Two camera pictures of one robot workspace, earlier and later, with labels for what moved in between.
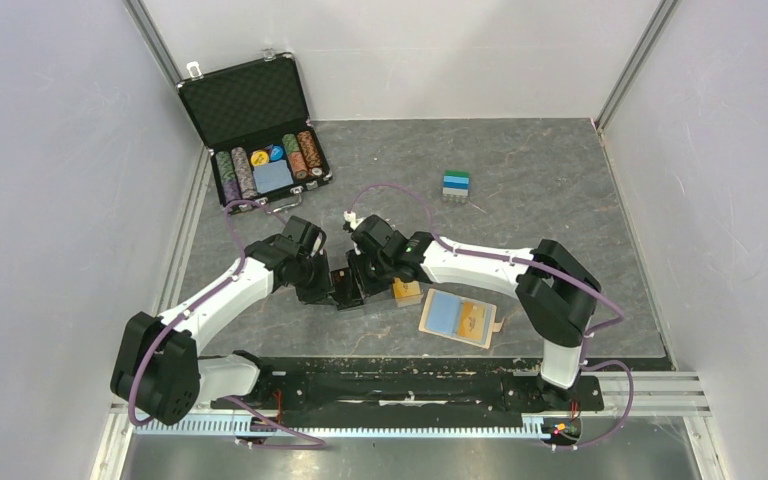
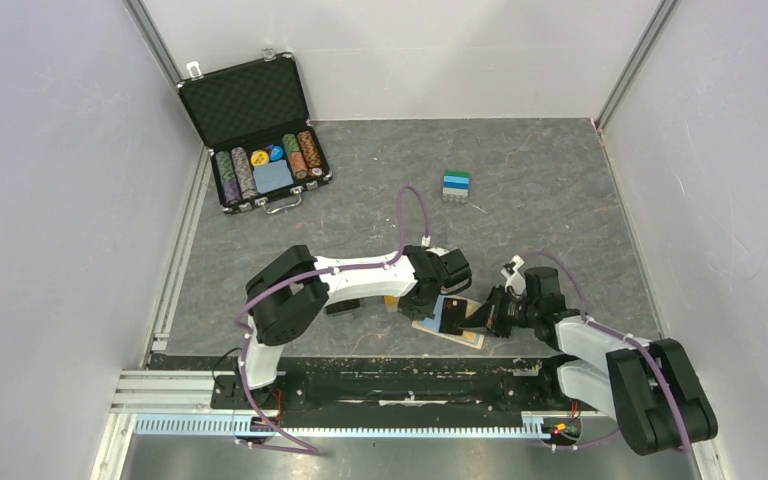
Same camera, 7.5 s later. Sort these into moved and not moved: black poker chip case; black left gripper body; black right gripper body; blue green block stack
Moved: black left gripper body; black right gripper body
Not moved: blue green block stack; black poker chip case
